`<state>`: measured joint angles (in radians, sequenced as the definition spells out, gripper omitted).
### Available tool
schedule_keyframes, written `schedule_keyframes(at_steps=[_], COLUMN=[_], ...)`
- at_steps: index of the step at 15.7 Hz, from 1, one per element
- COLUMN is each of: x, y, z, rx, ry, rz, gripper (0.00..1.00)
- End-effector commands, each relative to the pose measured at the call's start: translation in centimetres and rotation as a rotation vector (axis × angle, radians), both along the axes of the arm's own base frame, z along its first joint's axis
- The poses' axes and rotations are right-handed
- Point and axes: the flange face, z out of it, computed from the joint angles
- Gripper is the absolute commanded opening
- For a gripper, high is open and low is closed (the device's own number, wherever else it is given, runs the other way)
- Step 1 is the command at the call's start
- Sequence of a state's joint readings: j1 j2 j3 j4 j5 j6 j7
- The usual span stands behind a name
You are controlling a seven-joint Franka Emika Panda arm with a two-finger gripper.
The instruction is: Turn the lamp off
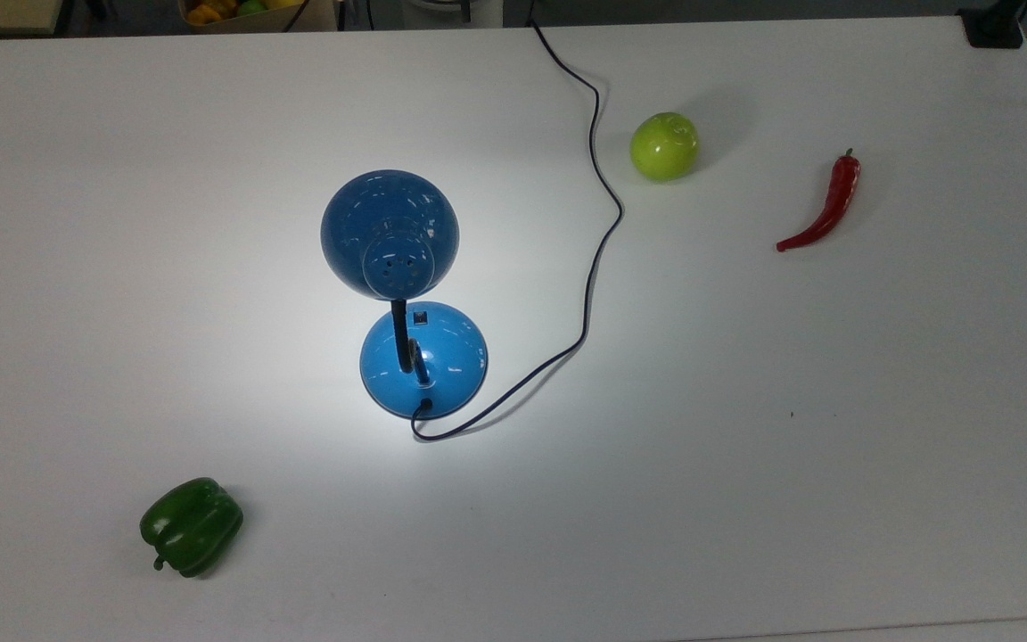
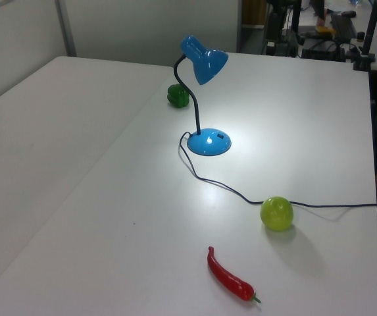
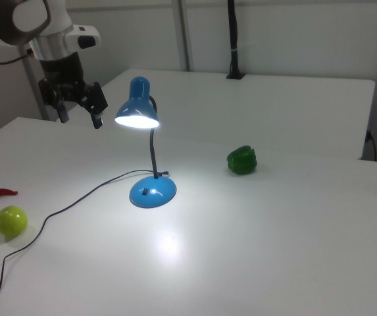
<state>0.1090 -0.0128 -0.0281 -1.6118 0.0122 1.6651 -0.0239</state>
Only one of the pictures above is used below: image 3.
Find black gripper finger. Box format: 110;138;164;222
57;101;70;124
89;111;105;130

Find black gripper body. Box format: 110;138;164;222
38;77;109;115

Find blue desk lamp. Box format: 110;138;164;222
114;76;178;209

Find green apple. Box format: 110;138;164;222
0;205;28;237

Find green bell pepper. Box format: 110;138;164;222
226;145;259;176

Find grey aluminium frame post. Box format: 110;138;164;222
22;54;53;121

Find black lamp power cable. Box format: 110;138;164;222
0;169;171;316

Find black camera pole with clamp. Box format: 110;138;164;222
226;0;246;80

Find black wall cable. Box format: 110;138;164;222
366;130;377;162

